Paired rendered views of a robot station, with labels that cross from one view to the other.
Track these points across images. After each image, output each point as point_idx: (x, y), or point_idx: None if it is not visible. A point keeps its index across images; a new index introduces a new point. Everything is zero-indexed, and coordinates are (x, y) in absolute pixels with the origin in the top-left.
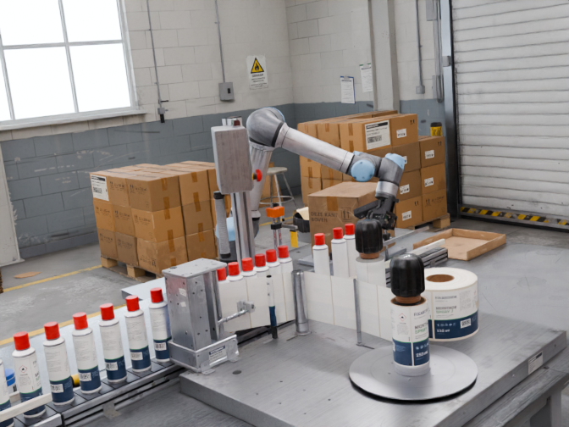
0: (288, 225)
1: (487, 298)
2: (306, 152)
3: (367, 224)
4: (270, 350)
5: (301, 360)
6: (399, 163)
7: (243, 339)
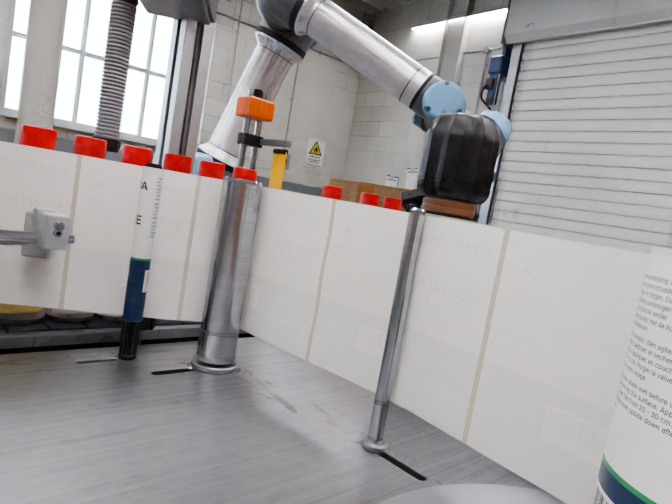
0: (273, 139)
1: None
2: (349, 46)
3: (469, 118)
4: (69, 388)
5: (132, 457)
6: (502, 127)
7: (48, 341)
